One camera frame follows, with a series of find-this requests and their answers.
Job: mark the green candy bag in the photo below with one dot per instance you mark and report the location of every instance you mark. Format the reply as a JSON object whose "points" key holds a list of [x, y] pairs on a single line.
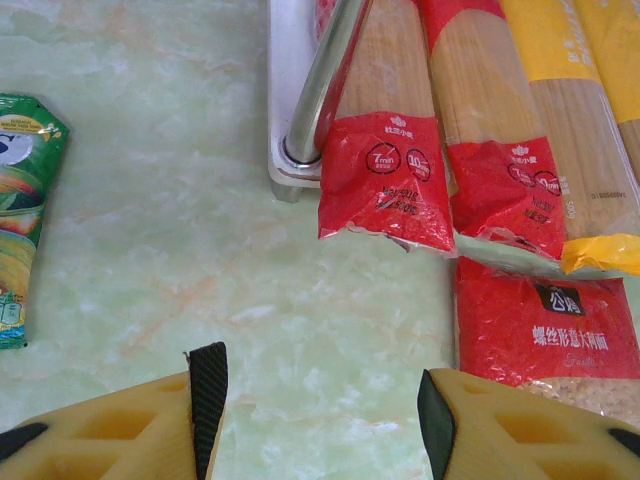
{"points": [[30, 210]]}

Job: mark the white two-tier shelf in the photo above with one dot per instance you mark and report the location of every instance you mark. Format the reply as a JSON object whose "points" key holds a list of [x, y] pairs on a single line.
{"points": [[285, 100]]}

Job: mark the red fusilli pasta bag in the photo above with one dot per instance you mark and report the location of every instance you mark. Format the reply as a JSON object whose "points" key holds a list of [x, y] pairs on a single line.
{"points": [[500, 325]]}

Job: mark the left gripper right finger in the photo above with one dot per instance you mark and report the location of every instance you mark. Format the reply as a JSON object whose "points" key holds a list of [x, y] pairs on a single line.
{"points": [[525, 440]]}

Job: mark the yellow spaghetti bag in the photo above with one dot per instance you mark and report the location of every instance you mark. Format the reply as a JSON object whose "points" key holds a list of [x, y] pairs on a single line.
{"points": [[620, 60], [565, 125]]}

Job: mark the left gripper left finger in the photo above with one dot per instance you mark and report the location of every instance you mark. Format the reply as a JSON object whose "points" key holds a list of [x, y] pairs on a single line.
{"points": [[125, 440]]}

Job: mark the red spaghetti bag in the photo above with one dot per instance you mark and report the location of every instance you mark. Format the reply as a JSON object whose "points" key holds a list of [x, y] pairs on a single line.
{"points": [[500, 200], [385, 200]]}

